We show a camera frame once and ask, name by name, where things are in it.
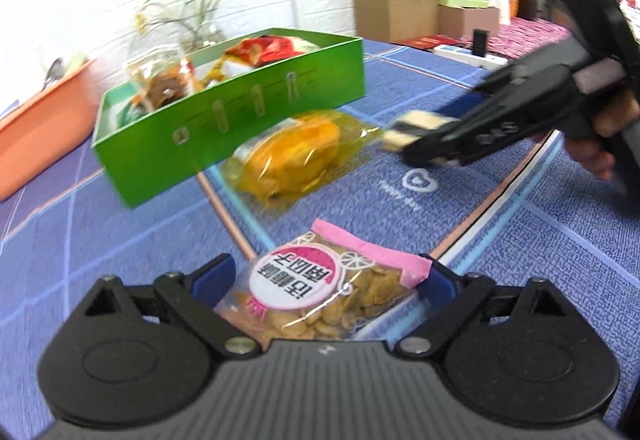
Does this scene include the gold yellow cakes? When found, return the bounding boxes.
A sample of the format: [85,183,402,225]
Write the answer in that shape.
[221,111,382,210]

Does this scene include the orange plastic basin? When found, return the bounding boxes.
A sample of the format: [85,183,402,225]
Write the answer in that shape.
[0,59,101,200]

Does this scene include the person's right hand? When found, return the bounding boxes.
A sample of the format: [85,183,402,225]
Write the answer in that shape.
[564,88,639,181]

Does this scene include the orange red snack bag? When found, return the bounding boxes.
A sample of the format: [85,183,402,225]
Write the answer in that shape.
[224,34,314,67]

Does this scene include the pink melon seeds bag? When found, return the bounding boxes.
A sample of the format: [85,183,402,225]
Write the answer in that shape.
[214,219,432,347]

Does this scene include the clear bag mixed nuts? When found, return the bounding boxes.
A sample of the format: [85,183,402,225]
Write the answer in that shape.
[126,42,203,115]

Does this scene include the small brown cardboard box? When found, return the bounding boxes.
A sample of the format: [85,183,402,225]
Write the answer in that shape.
[438,5,500,40]

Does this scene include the green cardboard box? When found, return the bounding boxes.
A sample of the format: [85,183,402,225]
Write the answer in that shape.
[92,28,366,208]

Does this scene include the blue plaid tablecloth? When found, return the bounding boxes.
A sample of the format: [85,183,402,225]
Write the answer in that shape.
[1,41,616,439]

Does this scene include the glass vase with flowers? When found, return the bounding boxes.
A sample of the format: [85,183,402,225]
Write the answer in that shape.
[134,0,224,53]

